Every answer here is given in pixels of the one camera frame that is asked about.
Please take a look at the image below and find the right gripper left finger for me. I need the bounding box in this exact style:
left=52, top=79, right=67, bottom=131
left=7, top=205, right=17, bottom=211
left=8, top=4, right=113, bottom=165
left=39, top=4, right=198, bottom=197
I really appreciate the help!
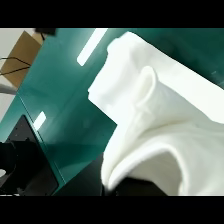
left=55, top=153, right=105, bottom=197

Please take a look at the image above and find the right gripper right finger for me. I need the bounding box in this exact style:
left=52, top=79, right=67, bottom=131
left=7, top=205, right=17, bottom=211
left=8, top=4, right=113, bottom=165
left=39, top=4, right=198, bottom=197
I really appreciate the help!
left=114, top=176, right=168, bottom=197

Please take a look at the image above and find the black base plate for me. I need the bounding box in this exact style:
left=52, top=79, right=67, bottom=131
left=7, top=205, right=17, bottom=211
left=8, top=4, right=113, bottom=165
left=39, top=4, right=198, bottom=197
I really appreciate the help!
left=0, top=114, right=65, bottom=197

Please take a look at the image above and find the white shirt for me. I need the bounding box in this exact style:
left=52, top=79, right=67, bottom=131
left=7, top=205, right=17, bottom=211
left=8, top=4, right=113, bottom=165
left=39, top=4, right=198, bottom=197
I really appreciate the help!
left=87, top=31, right=224, bottom=197

